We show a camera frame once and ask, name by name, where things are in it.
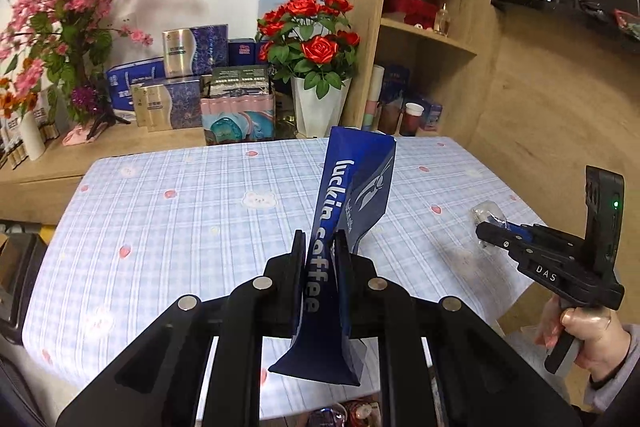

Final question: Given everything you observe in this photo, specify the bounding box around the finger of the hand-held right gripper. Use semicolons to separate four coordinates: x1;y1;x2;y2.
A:
475;223;532;260
492;219;536;244

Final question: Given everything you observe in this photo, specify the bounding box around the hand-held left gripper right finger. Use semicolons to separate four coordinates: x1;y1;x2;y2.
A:
334;229;583;427

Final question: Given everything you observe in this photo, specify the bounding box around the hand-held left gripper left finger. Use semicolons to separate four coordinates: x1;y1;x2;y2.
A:
55;229;308;427

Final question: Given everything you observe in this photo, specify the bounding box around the clear plastic wrapper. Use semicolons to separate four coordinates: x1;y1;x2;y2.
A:
470;202;511;253

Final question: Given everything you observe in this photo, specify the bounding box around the blue coffee box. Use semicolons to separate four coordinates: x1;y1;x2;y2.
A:
268;126;397;388

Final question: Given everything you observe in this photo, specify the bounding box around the blue snack wrapper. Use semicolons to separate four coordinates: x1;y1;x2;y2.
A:
309;404;347;427

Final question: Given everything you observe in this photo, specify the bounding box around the person's right forearm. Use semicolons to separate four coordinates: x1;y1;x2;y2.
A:
587;324;640;413

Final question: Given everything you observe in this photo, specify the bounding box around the person's right hand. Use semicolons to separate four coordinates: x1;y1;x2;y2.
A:
534;294;632;388

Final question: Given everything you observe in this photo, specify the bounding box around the blue plaid tablecloth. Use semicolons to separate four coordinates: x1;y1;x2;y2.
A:
22;137;548;418

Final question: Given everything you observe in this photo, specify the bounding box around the red cup white rim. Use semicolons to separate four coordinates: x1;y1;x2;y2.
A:
402;103;426;138

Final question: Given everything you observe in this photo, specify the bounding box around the brown glass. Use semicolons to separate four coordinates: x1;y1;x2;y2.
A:
377;99;403;135

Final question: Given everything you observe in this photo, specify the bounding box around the pink cup set package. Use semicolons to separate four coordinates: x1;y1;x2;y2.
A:
200;92;277;146

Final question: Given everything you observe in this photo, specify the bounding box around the white faceted vase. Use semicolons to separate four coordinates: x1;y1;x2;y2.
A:
291;74;353;138

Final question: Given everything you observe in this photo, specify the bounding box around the stack of pastel cups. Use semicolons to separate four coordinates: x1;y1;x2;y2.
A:
360;64;386;132

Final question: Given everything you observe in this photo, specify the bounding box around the tall blue box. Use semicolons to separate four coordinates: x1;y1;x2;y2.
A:
382;64;411;102

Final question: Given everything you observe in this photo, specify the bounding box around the dark green box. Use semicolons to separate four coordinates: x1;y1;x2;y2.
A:
210;65;271;98

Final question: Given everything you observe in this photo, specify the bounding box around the gold blue gift box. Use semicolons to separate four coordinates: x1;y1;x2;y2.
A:
134;78;203;130

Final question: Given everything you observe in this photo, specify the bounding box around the perfume bottle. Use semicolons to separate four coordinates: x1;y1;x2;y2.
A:
434;3;452;36

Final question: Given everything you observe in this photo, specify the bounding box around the small dark blue box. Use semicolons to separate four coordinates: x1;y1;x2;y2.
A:
228;38;257;66

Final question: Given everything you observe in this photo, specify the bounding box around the red rose bouquet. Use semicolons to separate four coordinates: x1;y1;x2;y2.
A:
255;0;361;100

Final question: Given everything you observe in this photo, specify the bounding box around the black mini tripod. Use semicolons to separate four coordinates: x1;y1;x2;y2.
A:
86;99;132;142

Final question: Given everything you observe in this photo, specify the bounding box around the silver blue gift box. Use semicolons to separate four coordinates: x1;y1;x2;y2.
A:
161;24;229;78

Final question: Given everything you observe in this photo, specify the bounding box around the wooden sideboard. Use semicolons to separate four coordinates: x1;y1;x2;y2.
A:
0;122;211;225

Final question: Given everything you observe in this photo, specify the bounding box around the pink cloth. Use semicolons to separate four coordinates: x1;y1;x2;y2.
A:
62;124;96;146

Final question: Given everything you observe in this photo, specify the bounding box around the blue white carton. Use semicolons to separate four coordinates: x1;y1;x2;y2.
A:
106;57;166;124

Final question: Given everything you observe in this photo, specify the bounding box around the black stool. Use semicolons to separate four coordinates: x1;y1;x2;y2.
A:
0;219;48;345

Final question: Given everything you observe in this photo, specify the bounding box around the white cylinder vase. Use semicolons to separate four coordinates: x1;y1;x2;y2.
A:
19;109;47;161

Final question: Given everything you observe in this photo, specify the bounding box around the orange flowers white vase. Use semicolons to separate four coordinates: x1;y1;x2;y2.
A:
0;119;61;170

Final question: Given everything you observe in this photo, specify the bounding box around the black wall shelf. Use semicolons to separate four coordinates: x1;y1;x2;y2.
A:
491;0;640;40

